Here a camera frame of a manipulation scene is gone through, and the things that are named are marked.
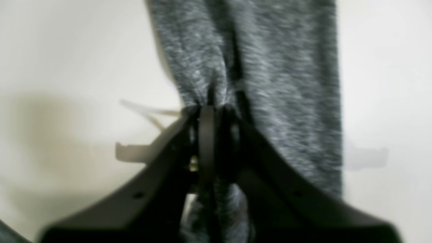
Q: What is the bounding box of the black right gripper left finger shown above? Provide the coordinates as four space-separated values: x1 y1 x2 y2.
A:
40 106 215 243

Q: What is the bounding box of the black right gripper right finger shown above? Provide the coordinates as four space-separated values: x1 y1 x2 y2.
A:
220 106 401 243

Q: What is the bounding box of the grey long-sleeve T-shirt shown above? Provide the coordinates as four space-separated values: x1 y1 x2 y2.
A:
145 0 343 243

